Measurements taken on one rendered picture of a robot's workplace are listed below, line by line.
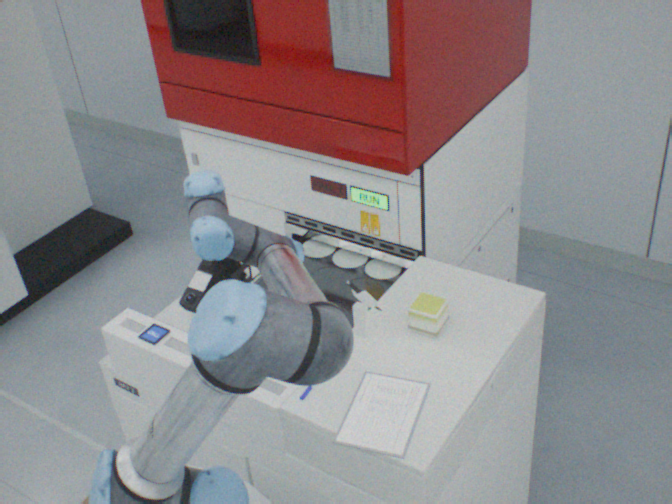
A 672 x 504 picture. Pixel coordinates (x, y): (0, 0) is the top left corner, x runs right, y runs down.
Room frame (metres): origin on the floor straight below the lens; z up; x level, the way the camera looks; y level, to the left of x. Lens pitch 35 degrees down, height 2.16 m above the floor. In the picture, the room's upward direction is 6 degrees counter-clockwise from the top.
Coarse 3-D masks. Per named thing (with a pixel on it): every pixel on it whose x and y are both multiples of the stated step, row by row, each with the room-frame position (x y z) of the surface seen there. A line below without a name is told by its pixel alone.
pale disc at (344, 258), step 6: (336, 252) 1.81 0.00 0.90; (342, 252) 1.81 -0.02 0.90; (348, 252) 1.81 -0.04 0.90; (354, 252) 1.80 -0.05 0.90; (336, 258) 1.78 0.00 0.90; (342, 258) 1.78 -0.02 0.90; (348, 258) 1.78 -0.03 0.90; (354, 258) 1.77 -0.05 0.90; (360, 258) 1.77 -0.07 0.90; (366, 258) 1.77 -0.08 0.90; (336, 264) 1.75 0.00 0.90; (342, 264) 1.75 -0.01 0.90; (348, 264) 1.75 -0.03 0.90; (354, 264) 1.75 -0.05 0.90; (360, 264) 1.74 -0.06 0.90
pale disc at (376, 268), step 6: (372, 264) 1.74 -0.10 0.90; (378, 264) 1.73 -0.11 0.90; (384, 264) 1.73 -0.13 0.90; (390, 264) 1.73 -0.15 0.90; (366, 270) 1.71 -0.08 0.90; (372, 270) 1.71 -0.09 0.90; (378, 270) 1.71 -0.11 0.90; (384, 270) 1.70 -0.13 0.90; (390, 270) 1.70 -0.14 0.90; (396, 270) 1.70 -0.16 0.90; (372, 276) 1.68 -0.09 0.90; (378, 276) 1.68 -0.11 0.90; (384, 276) 1.68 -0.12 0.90; (390, 276) 1.67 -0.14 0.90
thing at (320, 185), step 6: (312, 180) 1.87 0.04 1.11; (318, 180) 1.85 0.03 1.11; (324, 180) 1.84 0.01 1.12; (312, 186) 1.87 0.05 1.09; (318, 186) 1.85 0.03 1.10; (324, 186) 1.84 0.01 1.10; (330, 186) 1.83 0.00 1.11; (336, 186) 1.82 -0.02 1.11; (342, 186) 1.81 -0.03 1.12; (324, 192) 1.84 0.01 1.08; (330, 192) 1.83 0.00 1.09; (336, 192) 1.82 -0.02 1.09; (342, 192) 1.81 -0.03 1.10
